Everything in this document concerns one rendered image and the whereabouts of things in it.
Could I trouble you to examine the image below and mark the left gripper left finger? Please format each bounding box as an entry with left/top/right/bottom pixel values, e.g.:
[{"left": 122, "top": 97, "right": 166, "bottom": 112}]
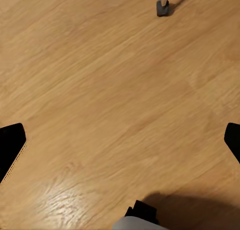
[{"left": 0, "top": 123, "right": 26, "bottom": 183}]

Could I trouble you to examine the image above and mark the swivel chair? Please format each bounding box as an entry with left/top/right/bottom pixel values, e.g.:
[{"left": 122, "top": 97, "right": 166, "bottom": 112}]
[{"left": 157, "top": 0, "right": 169, "bottom": 16}]

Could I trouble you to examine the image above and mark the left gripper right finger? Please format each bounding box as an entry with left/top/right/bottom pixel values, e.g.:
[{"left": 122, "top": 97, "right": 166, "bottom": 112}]
[{"left": 224, "top": 123, "right": 240, "bottom": 163}]

